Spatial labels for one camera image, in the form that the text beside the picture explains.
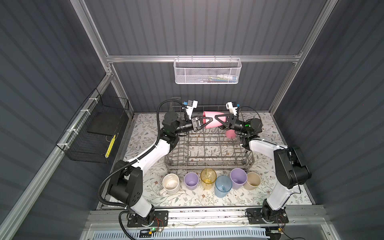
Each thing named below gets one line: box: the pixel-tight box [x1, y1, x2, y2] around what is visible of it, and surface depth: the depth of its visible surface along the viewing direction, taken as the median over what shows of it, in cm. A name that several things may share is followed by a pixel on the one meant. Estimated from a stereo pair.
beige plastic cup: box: [243, 171, 262, 191], surface depth 80 cm
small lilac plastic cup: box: [183, 172, 200, 191], surface depth 81 cm
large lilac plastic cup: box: [230, 167, 248, 190], surface depth 79 cm
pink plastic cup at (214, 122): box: [202, 111, 226, 129], surface depth 71 cm
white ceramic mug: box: [159, 173, 180, 196], surface depth 81 cm
